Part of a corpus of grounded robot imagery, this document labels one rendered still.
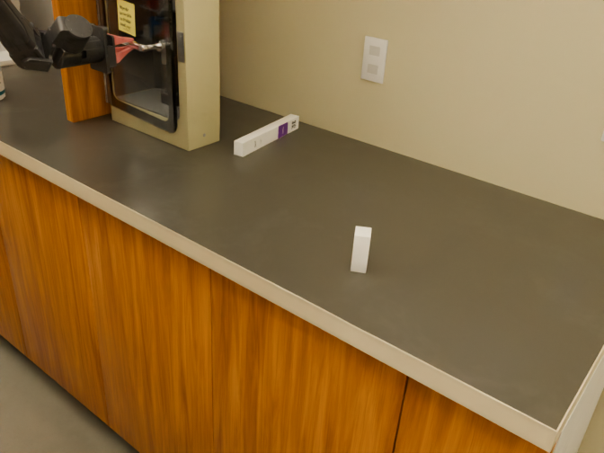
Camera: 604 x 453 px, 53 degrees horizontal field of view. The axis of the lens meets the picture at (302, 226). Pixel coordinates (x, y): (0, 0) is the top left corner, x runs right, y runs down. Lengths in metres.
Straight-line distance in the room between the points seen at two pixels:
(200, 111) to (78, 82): 0.38
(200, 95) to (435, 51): 0.59
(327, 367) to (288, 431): 0.23
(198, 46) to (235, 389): 0.80
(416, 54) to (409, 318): 0.80
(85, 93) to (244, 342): 0.90
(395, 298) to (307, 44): 0.96
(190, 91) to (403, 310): 0.80
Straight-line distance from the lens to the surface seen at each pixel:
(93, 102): 1.83
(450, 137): 1.60
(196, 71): 1.53
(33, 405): 2.26
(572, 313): 1.13
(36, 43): 1.41
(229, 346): 1.28
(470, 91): 1.56
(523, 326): 1.06
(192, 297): 1.30
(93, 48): 1.45
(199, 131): 1.58
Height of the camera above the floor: 1.54
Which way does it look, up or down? 29 degrees down
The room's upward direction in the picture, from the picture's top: 4 degrees clockwise
